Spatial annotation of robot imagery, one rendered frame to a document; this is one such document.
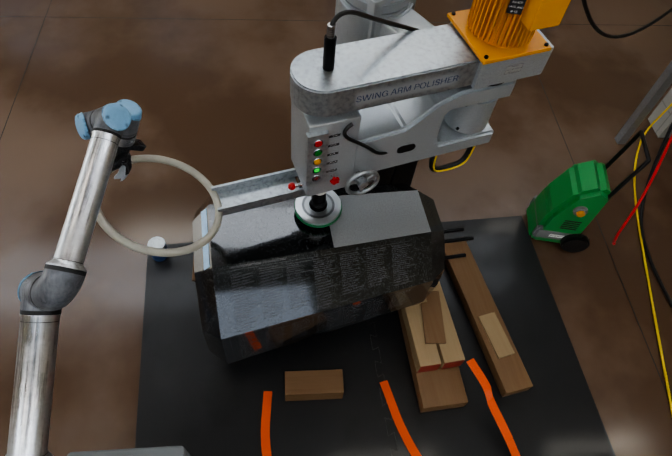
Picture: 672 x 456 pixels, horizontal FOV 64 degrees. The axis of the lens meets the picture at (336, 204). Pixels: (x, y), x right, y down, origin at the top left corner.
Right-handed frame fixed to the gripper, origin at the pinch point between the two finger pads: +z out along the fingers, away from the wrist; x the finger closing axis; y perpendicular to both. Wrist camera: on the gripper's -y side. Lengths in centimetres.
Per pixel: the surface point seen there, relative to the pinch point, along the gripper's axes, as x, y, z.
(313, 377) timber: 112, -45, 72
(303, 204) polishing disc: 55, -58, -1
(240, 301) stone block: 65, -19, 31
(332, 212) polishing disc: 67, -63, -5
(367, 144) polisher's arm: 65, -53, -54
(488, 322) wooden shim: 162, -128, 35
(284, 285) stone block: 74, -34, 20
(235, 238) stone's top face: 44, -31, 17
